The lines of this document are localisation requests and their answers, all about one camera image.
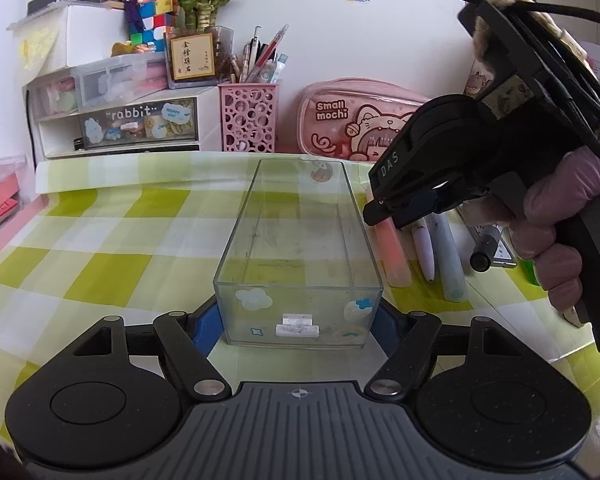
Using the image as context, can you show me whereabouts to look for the pink highlighter pen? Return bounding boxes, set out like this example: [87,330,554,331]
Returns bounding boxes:
[373,218,412,288]

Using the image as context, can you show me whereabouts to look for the light purple pen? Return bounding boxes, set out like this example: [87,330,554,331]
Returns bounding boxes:
[411,219,436,283]

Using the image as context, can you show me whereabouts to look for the pale blue highlighter pen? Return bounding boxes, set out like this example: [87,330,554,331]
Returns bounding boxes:
[427,214,468,302]

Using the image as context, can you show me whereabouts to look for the clear acrylic organizer box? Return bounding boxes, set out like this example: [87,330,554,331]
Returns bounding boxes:
[213,159,384,349]

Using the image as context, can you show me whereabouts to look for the pencil lead refill case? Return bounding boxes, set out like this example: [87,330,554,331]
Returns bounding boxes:
[468,224,517,269]

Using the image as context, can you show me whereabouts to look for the black marker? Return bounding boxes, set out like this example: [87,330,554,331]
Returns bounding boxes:
[469,224,502,272]

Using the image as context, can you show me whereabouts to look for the green cap highlighter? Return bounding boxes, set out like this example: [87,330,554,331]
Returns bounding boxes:
[517,258,540,286]

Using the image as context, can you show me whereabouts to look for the hand in pink glove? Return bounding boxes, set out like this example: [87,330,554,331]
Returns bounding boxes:
[464,148,600,328]

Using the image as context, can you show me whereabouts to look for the pink cat cover book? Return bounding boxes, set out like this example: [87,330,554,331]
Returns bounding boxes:
[464,60,494,98]

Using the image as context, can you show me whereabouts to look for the pink Small mochi pencil case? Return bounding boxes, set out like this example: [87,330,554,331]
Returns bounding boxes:
[297,78,428,162]

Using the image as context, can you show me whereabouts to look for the green checkered tablecloth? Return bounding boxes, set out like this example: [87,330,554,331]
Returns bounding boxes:
[0,152,600,474]

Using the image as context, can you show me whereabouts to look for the pink perforated pen holder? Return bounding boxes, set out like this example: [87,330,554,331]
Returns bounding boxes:
[219,84,278,154]

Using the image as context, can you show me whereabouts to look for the lucky bamboo plant in vase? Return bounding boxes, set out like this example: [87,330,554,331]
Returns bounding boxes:
[166,0,235,89]

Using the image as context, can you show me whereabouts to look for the white rabbit drawer organizer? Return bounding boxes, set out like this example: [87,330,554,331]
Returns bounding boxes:
[27,52,222,160]

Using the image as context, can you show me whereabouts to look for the colourful rubik cube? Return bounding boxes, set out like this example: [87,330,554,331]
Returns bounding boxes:
[125,0,178,52]

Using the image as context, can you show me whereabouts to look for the white storage box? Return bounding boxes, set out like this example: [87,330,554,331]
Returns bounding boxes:
[7,2,129,81]

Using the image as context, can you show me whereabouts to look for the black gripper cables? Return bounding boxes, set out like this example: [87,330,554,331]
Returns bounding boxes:
[412,0,600,126]

